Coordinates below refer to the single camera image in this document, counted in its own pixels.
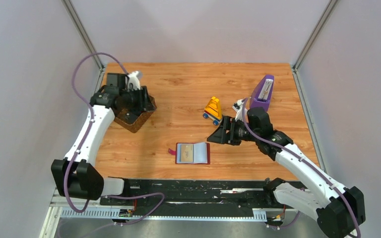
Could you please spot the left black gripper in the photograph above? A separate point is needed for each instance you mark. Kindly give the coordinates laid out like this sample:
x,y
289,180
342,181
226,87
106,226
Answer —
x,y
141,99

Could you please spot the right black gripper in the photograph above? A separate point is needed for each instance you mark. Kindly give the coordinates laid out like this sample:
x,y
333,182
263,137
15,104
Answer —
x,y
226,130

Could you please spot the black VIP card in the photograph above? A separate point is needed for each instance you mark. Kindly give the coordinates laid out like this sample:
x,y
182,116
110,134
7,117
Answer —
x,y
128,118

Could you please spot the red leather card holder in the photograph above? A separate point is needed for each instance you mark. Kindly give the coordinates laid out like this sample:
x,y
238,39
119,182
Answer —
x,y
201,153

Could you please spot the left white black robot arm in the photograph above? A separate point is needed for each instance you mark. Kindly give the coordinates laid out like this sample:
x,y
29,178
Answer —
x,y
123,100

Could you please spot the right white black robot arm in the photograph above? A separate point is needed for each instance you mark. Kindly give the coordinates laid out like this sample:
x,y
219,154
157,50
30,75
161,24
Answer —
x,y
337,209

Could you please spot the brown woven divided basket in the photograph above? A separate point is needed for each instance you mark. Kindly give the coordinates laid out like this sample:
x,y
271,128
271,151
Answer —
x,y
138,124

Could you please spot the yellow toy truck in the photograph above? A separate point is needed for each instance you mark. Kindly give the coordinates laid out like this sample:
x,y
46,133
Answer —
x,y
213,111

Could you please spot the purple metronome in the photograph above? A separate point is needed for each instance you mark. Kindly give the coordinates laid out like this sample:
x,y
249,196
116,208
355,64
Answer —
x,y
261,95

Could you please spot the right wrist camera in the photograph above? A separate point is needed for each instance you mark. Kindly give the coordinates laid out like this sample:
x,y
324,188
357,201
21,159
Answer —
x,y
237,105

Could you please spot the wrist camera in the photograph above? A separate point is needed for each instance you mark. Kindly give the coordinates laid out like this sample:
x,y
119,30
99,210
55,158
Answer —
x,y
237,105
133,81

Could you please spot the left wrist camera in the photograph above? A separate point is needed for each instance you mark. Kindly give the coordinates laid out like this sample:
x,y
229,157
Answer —
x,y
133,81

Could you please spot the white slotted cable duct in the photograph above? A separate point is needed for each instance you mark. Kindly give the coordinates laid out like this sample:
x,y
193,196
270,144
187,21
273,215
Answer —
x,y
109,213

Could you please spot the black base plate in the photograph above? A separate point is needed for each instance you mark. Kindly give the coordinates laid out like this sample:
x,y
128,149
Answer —
x,y
198,197

